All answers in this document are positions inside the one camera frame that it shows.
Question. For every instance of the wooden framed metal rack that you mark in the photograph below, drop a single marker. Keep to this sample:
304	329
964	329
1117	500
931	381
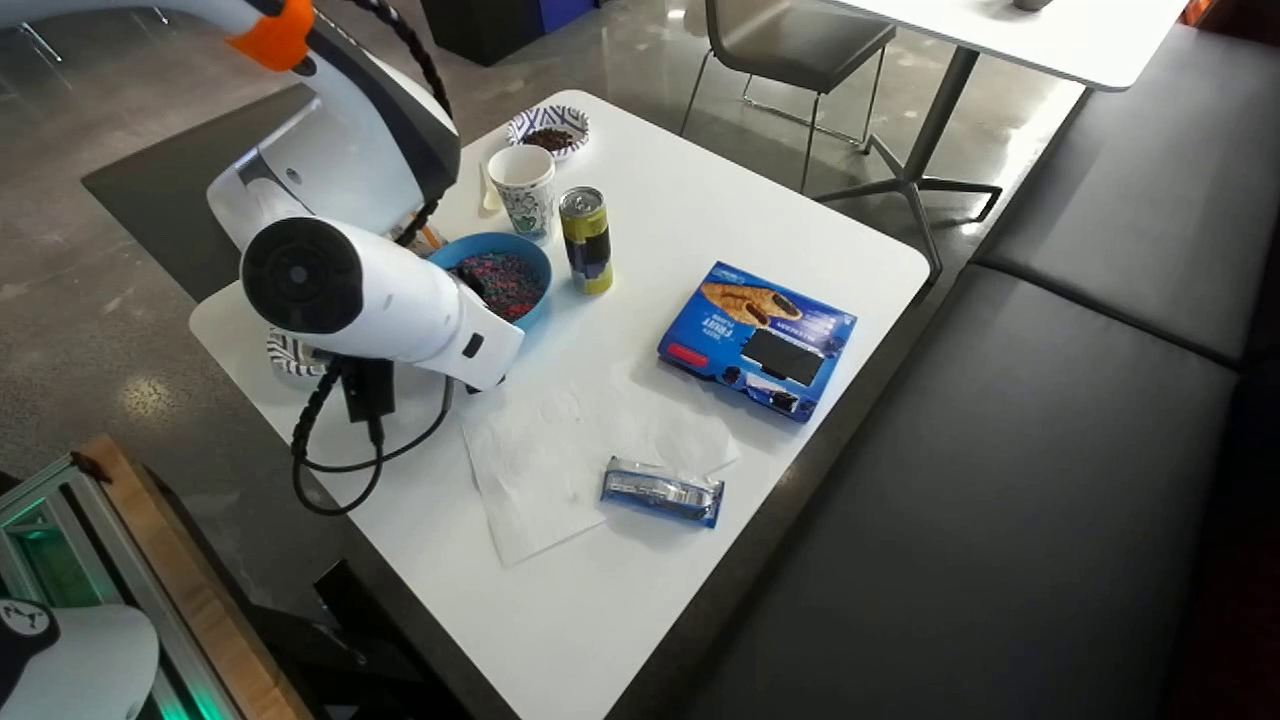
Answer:
99	526

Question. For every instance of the dark chair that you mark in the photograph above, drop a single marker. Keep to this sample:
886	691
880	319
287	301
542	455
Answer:
795	41

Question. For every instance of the patterned paper cup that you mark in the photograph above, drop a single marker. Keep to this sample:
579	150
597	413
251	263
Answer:
521	176

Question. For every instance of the blue fruit bar box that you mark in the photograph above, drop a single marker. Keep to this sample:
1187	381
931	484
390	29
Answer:
756	340

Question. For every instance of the white paper napkin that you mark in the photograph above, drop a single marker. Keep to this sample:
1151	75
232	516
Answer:
542	462

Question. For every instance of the black bench seat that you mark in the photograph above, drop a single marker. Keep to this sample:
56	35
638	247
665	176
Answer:
1067	504

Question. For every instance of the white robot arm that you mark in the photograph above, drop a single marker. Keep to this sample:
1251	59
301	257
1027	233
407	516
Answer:
327	206

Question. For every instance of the silver blue snack bar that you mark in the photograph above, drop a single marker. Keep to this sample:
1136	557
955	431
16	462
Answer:
663	488

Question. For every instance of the white side table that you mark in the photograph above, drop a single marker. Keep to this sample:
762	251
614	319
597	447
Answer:
1091	41

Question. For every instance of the paper plate with brown food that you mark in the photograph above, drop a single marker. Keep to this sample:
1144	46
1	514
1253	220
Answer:
550	124

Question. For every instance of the blue bowl with colourful candy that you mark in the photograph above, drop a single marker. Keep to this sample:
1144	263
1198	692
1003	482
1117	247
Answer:
503	275

